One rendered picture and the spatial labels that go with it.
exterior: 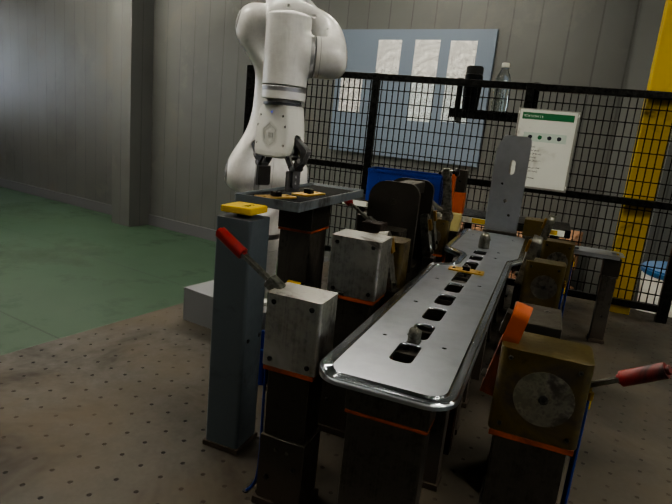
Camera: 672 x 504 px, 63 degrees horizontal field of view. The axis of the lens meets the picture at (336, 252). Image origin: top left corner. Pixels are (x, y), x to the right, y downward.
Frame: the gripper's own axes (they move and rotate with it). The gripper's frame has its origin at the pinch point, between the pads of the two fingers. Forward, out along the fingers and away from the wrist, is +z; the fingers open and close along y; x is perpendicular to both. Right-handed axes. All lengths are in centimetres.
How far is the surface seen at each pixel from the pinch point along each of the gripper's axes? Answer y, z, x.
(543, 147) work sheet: -13, -12, 143
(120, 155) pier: -511, 41, 193
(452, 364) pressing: 48, 19, -5
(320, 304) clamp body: 31.6, 12.9, -16.1
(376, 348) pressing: 37.8, 18.8, -9.9
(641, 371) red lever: 69, 13, 2
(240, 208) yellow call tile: 8.9, 3.0, -14.8
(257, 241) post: 10.4, 8.6, -11.8
